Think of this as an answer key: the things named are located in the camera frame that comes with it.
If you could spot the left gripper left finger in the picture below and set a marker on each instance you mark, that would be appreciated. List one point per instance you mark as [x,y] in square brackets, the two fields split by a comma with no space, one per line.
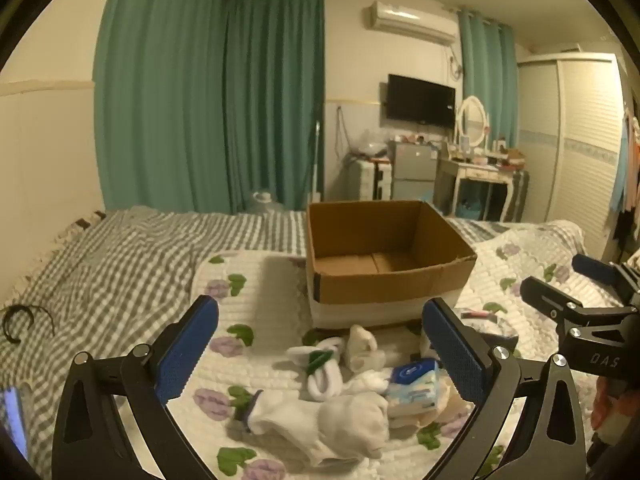
[90,439]

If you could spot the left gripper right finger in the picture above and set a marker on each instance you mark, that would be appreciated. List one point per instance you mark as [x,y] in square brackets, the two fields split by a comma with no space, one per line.
[548,441]

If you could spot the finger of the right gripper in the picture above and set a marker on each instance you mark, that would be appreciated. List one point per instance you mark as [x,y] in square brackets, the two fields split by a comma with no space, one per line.
[573,319]
[609,274]

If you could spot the black packaged box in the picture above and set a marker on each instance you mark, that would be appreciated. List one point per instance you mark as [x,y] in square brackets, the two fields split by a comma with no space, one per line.
[495,331]

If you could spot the blue tissue packet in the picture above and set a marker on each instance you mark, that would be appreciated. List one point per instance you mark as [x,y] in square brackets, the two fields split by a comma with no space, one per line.
[416,389]

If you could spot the large white sock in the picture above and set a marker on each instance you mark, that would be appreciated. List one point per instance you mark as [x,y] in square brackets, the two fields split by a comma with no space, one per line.
[342,429]

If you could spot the small cream sock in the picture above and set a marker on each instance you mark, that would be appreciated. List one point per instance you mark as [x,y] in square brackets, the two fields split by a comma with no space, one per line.
[361,351]

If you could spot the white sock with green clip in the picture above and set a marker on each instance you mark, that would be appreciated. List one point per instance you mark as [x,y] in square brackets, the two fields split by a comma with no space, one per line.
[321,365]

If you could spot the operator hand orange sleeve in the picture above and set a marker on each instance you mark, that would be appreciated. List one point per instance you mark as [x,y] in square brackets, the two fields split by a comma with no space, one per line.
[611,414]

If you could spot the hanging clothes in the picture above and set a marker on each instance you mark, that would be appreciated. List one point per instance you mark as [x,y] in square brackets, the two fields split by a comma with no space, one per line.
[624,203]

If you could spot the smartphone on bed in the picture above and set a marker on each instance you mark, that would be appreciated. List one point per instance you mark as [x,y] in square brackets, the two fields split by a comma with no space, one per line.
[12,419]

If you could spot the black hair band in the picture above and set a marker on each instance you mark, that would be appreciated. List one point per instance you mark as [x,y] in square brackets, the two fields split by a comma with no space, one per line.
[16,318]

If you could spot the grey checked bedsheet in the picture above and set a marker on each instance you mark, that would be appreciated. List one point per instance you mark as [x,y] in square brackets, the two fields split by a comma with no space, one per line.
[113,279]

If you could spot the white dressing table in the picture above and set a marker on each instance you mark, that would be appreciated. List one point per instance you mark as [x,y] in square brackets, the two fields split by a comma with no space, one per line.
[450,174]

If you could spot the white louvred wardrobe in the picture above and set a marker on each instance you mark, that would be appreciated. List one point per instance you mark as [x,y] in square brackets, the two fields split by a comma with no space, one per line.
[570,123]

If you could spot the open cardboard box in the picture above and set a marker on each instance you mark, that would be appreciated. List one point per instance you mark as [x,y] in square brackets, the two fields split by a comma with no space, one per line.
[377,263]

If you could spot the small grey refrigerator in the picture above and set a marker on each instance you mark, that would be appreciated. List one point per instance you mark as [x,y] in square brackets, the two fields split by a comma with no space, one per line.
[414,171]

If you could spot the white oval vanity mirror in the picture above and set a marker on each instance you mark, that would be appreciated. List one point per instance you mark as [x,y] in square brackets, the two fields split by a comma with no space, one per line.
[471,126]

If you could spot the white suitcase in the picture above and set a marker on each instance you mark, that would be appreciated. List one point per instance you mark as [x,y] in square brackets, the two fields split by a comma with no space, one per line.
[370,179]

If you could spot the clear plastic bag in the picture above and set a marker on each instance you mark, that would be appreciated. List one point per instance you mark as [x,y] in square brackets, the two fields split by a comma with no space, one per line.
[371,143]

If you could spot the white floor mop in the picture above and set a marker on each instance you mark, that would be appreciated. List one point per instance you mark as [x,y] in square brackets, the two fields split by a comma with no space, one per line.
[314,194]

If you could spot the green window curtain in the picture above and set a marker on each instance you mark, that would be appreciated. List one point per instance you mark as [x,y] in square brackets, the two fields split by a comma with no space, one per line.
[490,71]

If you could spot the white air conditioner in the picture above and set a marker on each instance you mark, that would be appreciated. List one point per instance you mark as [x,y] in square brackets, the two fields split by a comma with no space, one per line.
[412,23]

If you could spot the clear water jug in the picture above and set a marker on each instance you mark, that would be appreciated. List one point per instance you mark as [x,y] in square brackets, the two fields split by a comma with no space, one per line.
[262,202]

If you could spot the large green curtain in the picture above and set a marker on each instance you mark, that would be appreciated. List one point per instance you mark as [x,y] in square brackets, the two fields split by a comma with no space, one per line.
[200,103]

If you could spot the black wall television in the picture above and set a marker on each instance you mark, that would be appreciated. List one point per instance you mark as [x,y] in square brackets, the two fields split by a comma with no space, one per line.
[420,101]

